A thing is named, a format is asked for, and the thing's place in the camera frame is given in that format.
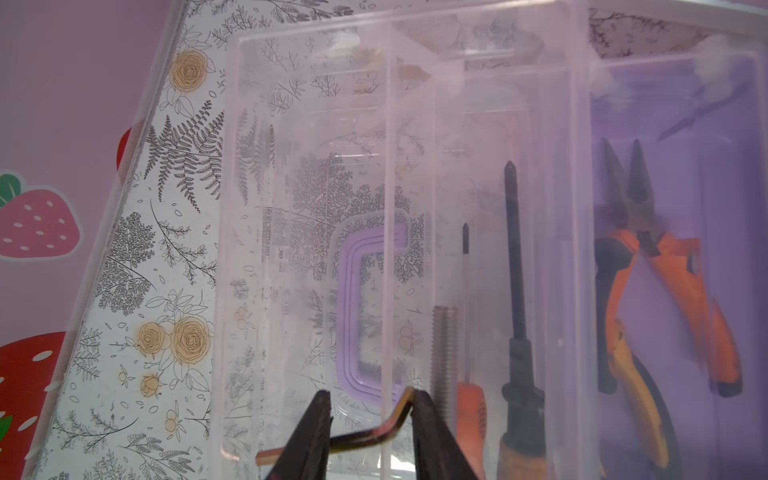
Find silver hex key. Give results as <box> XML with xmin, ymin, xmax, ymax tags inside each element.
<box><xmin>657</xmin><ymin>83</ymin><xmax>749</xmax><ymax>142</ymax></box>

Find yellow handled combination pliers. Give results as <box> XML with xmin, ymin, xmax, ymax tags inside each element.
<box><xmin>606</xmin><ymin>318</ymin><xmax>684</xmax><ymax>479</ymax></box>

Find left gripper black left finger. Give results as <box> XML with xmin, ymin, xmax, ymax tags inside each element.
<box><xmin>267</xmin><ymin>390</ymin><xmax>333</xmax><ymax>480</ymax></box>

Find purple plastic tool box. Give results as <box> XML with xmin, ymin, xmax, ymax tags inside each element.
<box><xmin>210</xmin><ymin>1</ymin><xmax>767</xmax><ymax>479</ymax></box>

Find large orange handled screwdriver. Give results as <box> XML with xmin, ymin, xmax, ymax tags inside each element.
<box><xmin>497</xmin><ymin>162</ymin><xmax>547</xmax><ymax>479</ymax></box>

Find small orange black screwdriver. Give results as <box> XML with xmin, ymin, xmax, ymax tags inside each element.
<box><xmin>457</xmin><ymin>223</ymin><xmax>487</xmax><ymax>479</ymax></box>

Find orange handled long-nose pliers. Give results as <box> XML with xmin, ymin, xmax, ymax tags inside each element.
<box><xmin>595</xmin><ymin>138</ymin><xmax>743</xmax><ymax>398</ymax></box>

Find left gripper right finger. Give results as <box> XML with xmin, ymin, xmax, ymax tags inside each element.
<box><xmin>411</xmin><ymin>390</ymin><xmax>478</xmax><ymax>480</ymax></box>

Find pink hex key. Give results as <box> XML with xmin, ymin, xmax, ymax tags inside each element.
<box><xmin>255</xmin><ymin>387</ymin><xmax>416</xmax><ymax>467</ymax></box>

